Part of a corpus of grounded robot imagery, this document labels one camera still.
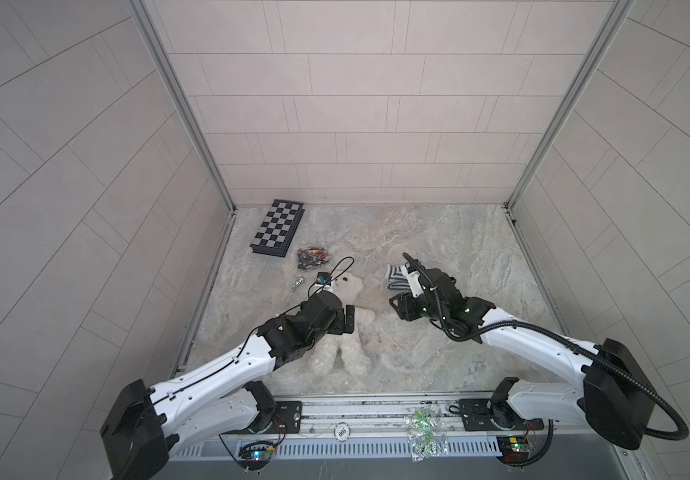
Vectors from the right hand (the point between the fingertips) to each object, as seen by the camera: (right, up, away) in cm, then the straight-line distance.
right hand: (393, 302), depth 81 cm
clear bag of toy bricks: (-26, +11, +18) cm, 33 cm away
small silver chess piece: (-29, +3, +12) cm, 31 cm away
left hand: (-12, -1, -3) cm, 13 cm away
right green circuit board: (+26, -31, -13) cm, 42 cm away
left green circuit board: (-32, -30, -16) cm, 47 cm away
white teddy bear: (-11, -10, -4) cm, 16 cm away
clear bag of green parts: (+6, -27, -12) cm, 30 cm away
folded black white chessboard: (-38, +20, +24) cm, 50 cm away
